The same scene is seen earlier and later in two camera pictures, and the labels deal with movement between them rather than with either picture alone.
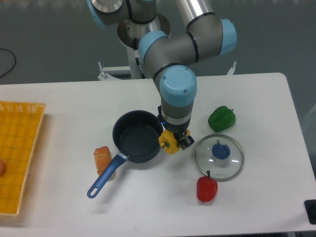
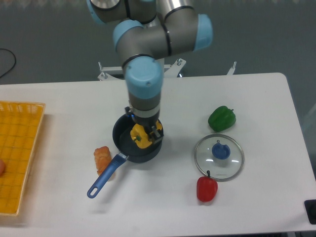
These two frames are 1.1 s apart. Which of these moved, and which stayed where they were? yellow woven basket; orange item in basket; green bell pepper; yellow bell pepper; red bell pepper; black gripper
Moved: yellow bell pepper; black gripper
Stayed: orange item in basket; yellow woven basket; green bell pepper; red bell pepper
